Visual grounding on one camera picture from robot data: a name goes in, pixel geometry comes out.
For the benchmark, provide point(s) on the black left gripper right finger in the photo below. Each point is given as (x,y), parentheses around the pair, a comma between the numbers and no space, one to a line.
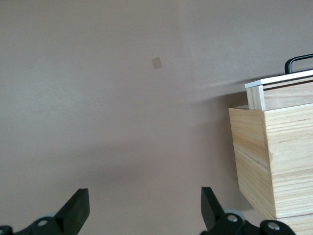
(211,210)

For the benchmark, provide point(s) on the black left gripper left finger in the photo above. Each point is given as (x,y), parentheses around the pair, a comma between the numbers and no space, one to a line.
(73,213)

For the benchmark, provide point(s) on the white-fronted wooden drawer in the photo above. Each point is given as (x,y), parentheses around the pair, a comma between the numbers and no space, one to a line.
(281,98)

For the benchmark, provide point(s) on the light wooden drawer cabinet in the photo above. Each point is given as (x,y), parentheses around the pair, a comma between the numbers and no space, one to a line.
(288,151)

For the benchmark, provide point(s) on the small square tape patch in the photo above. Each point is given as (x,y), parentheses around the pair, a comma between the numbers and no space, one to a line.
(156,63)

